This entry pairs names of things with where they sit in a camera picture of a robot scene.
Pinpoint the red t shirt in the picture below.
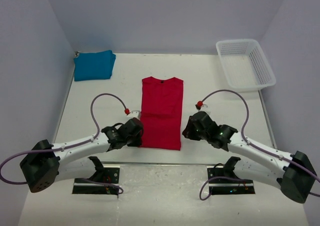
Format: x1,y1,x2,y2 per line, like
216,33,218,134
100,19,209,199
140,77,184,151

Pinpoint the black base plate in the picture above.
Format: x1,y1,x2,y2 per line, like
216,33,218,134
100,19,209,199
207,164,256,195
72,165,121,196

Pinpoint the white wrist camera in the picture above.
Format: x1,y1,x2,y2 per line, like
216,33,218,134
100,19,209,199
199,104,211,114
127,110,141,119

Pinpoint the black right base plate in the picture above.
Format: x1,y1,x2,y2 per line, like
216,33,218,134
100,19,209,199
207,164,256,195

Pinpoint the white perforated plastic basket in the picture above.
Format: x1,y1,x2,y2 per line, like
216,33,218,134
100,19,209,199
216,39,276,92

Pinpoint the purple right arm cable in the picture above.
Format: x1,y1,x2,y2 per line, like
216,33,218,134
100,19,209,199
194,89,320,201

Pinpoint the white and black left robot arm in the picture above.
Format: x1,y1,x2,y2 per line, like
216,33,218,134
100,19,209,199
19,117,144,193

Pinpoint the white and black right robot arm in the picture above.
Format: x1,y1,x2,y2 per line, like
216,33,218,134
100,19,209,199
183,111,320,203

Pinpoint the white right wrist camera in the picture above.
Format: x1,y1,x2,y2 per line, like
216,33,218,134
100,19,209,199
199,104,211,114

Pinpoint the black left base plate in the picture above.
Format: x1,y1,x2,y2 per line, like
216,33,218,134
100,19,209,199
72,165,121,196

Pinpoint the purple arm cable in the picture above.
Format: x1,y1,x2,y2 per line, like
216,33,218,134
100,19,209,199
194,89,320,201
0,93,124,195

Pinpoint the folded blue t shirt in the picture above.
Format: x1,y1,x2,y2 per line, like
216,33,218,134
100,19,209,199
73,50,116,81

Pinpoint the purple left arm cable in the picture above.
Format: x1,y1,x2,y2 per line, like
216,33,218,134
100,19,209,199
0,93,124,195

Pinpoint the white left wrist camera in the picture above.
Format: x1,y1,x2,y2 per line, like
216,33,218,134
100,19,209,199
127,110,141,119

